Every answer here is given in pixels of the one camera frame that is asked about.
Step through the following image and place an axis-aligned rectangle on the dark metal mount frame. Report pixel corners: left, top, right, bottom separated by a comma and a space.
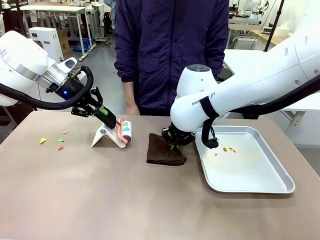
0, 101, 39, 145

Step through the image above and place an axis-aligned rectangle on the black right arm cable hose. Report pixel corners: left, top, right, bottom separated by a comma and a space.
200, 74, 320, 150

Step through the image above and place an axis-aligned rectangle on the white paper roll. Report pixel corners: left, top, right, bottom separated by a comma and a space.
275, 21, 295, 39

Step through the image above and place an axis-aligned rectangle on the person bare right forearm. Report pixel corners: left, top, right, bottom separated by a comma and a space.
122, 81, 137, 102

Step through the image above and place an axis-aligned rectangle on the wooden top desk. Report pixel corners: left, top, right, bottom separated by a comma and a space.
227, 22, 296, 47

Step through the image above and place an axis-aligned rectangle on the brown cardboard box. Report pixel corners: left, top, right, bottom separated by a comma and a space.
57, 27, 72, 57

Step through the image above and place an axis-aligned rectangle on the white cabinet unit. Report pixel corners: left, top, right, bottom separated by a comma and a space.
27, 26, 65, 64

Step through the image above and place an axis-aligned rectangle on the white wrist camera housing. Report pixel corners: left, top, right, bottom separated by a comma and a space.
59, 56, 78, 75

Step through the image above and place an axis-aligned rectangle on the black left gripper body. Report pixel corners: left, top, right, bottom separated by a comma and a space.
45, 74, 92, 107

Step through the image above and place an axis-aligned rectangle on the black vertical pole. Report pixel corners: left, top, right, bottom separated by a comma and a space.
264, 0, 286, 53

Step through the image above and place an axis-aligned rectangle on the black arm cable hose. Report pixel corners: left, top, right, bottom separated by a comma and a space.
200, 74, 320, 150
0, 65, 95, 111

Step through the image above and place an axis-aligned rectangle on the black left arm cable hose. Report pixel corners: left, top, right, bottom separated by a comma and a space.
0, 65, 95, 111

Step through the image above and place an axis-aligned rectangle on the dark brown cloth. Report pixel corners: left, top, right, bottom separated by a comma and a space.
145, 132, 188, 166

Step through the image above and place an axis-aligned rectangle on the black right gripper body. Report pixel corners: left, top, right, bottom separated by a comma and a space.
161, 122, 196, 147

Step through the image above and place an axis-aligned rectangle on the silver metal tray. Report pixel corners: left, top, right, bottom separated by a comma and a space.
194, 125, 296, 194

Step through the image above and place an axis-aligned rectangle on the blue plastic bag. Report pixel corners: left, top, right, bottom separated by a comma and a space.
73, 38, 92, 54

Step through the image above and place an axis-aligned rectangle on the person in purple jacket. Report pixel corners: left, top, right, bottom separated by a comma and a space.
113, 0, 230, 117

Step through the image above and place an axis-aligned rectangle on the white long workbench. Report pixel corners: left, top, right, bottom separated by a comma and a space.
17, 3, 88, 62

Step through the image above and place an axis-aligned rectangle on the pink lint roller black grip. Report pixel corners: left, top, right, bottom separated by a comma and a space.
94, 109, 134, 149

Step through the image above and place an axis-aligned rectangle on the person right hand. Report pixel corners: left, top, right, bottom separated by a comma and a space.
124, 99, 141, 116

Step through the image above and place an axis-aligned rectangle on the white lint roller stand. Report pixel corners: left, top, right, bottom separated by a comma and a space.
90, 122, 127, 149

